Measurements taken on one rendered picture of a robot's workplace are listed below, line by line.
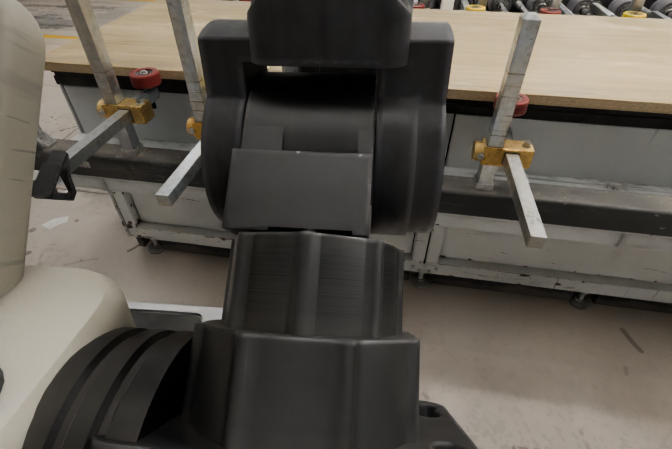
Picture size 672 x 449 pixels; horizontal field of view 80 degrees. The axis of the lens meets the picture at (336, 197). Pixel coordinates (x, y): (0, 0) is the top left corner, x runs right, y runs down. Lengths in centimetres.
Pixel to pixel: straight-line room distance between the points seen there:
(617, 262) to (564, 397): 52
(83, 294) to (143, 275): 175
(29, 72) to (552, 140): 126
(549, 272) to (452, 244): 38
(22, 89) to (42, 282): 7
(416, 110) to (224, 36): 8
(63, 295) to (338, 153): 12
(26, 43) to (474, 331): 160
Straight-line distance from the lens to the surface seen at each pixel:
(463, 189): 110
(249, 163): 16
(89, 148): 111
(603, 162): 142
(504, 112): 101
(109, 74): 123
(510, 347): 169
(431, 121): 17
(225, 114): 18
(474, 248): 162
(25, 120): 20
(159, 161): 126
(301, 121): 17
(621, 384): 178
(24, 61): 20
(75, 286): 19
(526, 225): 86
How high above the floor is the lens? 134
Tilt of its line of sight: 39 degrees down
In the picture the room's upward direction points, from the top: straight up
